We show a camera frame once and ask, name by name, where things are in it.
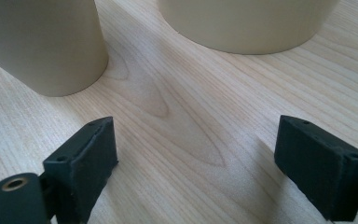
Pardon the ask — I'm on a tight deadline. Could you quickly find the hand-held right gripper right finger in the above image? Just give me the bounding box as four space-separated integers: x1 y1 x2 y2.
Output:
273 114 358 222

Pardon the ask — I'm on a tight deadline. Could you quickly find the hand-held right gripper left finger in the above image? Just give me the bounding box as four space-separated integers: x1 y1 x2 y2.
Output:
42 116 119 224

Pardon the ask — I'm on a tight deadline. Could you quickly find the beige paper cup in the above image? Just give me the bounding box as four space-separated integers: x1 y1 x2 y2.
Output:
0 0 110 98

